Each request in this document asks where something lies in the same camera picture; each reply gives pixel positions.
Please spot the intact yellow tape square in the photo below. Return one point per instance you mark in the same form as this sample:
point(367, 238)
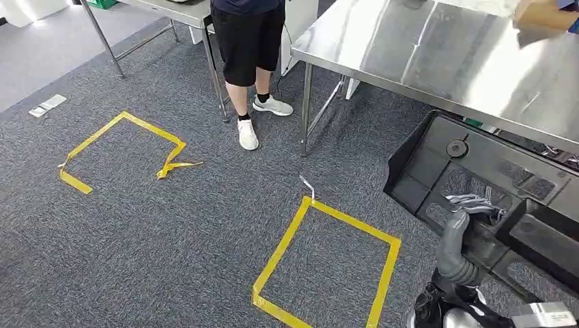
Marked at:
point(289, 246)

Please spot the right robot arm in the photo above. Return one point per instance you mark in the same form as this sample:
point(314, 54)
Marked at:
point(452, 253)

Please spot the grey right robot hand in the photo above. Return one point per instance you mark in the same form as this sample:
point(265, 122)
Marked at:
point(475, 204)

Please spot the black plastic compartment tray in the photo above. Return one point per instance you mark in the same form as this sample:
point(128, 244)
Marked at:
point(479, 154)

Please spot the person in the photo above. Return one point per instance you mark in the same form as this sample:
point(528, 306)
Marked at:
point(246, 45)

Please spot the shiny metal part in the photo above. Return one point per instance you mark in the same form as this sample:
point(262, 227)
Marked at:
point(572, 161)
point(549, 149)

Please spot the white furniture block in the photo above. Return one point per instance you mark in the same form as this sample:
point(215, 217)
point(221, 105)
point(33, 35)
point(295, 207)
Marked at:
point(27, 11)

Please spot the brown cardboard box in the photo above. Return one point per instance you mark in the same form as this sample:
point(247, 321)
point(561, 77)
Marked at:
point(540, 16)

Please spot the small steel table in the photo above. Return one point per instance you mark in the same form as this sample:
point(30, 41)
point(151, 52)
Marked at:
point(181, 11)

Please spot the green crate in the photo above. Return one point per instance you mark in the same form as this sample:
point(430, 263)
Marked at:
point(103, 3)

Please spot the white cabinet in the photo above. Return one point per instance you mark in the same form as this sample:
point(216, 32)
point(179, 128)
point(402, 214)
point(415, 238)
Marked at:
point(301, 27)

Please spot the small green object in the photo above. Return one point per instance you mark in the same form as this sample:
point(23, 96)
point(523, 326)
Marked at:
point(473, 122)

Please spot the white strip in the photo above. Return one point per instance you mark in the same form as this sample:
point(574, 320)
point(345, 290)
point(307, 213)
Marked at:
point(308, 184)

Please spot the torn yellow tape square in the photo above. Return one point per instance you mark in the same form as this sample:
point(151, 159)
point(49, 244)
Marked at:
point(97, 133)

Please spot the large steel bench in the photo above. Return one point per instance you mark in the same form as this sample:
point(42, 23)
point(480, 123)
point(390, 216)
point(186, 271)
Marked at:
point(443, 50)

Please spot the silver floor socket plate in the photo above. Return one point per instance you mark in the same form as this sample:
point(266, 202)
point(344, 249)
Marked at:
point(47, 105)

